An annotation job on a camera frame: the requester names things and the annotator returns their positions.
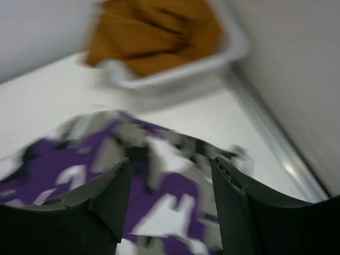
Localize mustard brown trousers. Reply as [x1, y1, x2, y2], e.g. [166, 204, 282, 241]
[86, 0, 223, 77]

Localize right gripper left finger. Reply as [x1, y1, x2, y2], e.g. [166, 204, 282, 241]
[1, 158, 132, 254]

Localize purple camouflage trousers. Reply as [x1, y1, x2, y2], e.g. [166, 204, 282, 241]
[1, 110, 253, 254]

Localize right aluminium frame rail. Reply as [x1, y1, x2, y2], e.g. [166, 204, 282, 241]
[230, 65, 330, 202]

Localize white plastic basket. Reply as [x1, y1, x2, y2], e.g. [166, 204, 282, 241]
[100, 1, 250, 111]

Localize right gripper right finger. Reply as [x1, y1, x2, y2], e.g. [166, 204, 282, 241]
[211, 156, 339, 254]

